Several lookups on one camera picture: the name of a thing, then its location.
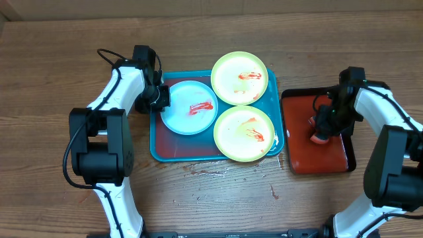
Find light blue plate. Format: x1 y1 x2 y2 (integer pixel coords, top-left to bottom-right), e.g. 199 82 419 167
161 81 218 136

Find yellow-green plate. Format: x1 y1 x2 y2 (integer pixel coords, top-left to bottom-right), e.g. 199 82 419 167
211 51 269 106
213 106 276 163

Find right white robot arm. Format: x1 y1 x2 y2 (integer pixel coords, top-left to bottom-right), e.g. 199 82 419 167
309 67 422 237

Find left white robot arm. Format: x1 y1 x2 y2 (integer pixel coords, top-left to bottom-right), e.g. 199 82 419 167
62 45 171 237

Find black tray with red water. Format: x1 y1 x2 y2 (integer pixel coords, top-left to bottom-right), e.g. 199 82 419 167
280 88 356 175

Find teal serving tray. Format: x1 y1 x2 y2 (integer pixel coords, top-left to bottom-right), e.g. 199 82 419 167
149 69 284 162

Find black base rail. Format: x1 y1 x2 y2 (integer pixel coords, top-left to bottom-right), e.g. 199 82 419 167
141 229 319 238

